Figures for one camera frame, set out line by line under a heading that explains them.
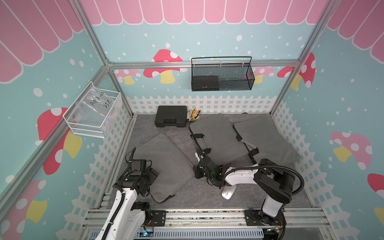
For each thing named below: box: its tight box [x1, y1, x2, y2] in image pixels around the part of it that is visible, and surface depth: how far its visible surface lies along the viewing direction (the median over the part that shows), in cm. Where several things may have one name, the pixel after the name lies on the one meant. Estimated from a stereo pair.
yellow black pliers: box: [190, 108, 201, 123], surface depth 120 cm
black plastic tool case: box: [154, 105, 188, 128], surface depth 115 cm
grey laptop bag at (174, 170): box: [134, 133, 196, 201], surface depth 89 cm
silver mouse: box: [221, 184, 237, 200], surface depth 83 cm
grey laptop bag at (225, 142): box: [189, 114, 249, 166], surface depth 105 cm
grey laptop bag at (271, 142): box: [233, 116, 301, 164], surface depth 102 cm
